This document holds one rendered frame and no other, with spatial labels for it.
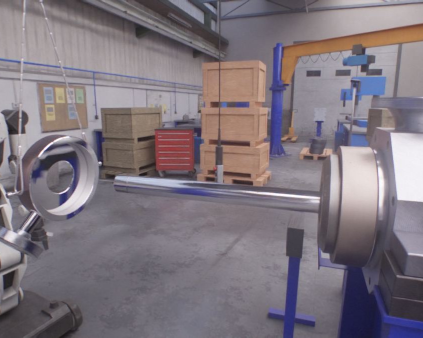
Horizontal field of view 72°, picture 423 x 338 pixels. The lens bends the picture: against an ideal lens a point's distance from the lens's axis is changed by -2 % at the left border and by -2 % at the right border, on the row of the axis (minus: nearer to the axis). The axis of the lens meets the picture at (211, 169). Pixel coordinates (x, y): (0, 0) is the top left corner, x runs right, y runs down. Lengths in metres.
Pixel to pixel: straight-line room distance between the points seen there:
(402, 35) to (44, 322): 7.00
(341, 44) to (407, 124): 6.76
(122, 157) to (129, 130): 0.53
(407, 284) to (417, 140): 0.37
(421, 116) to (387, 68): 13.52
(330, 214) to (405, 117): 0.33
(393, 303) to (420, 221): 0.20
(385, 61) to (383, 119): 9.43
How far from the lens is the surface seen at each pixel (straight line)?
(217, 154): 1.83
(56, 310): 2.12
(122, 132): 5.74
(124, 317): 2.29
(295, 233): 1.38
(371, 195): 0.86
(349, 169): 0.88
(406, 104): 0.90
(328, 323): 2.30
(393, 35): 7.24
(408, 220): 0.82
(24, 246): 1.28
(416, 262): 0.72
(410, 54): 14.62
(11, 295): 2.13
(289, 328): 1.73
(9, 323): 2.22
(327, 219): 0.88
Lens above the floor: 1.39
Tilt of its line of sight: 12 degrees down
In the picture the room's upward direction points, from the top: straight up
